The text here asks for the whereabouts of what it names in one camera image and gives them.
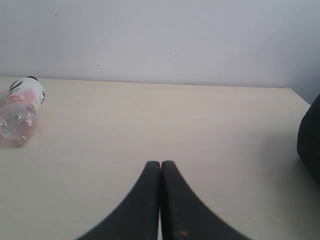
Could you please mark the black sleeved forearm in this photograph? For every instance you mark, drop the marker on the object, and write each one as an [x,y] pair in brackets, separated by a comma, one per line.
[308,139]

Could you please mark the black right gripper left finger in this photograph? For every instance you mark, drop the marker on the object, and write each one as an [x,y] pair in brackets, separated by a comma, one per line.
[137,216]

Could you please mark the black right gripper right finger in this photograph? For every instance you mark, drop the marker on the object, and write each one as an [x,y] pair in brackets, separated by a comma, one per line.
[183,215]

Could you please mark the pink peach drink bottle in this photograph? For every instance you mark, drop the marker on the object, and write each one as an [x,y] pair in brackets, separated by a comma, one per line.
[19,116]

